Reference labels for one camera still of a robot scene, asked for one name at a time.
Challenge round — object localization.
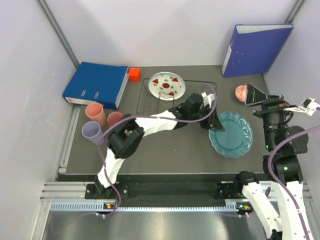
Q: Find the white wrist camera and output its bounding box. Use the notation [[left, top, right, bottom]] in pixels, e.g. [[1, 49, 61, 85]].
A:
[[285, 97, 320, 117], [201, 92, 216, 105]]

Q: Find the pink patterned mug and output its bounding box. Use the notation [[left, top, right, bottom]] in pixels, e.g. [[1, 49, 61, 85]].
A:
[[107, 111, 123, 126]]

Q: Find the blue and orange patterned bowl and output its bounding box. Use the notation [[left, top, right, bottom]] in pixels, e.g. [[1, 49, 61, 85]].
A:
[[234, 84, 247, 104]]

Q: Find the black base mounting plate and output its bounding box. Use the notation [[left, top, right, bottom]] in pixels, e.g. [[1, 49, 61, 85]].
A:
[[84, 181, 253, 201]]

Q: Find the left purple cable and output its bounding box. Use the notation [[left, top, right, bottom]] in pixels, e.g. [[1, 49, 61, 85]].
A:
[[96, 84, 218, 218]]

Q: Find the white plate with red fruit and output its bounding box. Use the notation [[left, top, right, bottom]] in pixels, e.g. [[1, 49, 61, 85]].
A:
[[147, 72, 186, 101]]

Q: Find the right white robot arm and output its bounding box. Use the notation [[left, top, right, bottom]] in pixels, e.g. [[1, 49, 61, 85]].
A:
[[233, 84, 320, 240]]

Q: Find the black wire dish rack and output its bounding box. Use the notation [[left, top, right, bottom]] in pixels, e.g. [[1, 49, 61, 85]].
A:
[[136, 78, 217, 116]]

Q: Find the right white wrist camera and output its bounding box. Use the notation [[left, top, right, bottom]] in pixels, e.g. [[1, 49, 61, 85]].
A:
[[285, 97, 320, 117]]

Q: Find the lilac plastic cup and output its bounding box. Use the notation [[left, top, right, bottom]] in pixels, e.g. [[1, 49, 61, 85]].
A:
[[81, 121, 105, 145]]

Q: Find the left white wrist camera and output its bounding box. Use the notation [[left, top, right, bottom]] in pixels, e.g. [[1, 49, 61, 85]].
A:
[[201, 92, 216, 105]]

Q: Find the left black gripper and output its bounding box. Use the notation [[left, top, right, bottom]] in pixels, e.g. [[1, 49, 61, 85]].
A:
[[188, 105, 225, 132]]

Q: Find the blue binder lying flat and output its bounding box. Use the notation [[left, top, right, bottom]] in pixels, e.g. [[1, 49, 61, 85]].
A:
[[62, 61, 129, 110]]

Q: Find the purple binder standing upright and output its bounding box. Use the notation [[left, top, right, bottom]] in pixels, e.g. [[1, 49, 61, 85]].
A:
[[222, 24, 294, 78]]

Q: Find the teal scalloped plate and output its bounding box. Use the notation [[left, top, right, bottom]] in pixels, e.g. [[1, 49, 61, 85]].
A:
[[208, 112, 253, 158]]

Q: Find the white slotted cable duct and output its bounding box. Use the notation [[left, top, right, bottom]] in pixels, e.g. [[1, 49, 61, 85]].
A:
[[50, 201, 250, 212]]

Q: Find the small red cube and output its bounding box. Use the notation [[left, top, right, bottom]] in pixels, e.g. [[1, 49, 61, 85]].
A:
[[129, 67, 141, 82]]

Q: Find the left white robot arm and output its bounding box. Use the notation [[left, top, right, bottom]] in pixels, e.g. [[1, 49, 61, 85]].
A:
[[94, 92, 225, 199]]

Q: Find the pink plastic cup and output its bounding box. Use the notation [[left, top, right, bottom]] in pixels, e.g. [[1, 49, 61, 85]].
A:
[[85, 102, 107, 127]]

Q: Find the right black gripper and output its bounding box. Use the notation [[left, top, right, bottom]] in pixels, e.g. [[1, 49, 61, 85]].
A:
[[244, 83, 297, 150]]

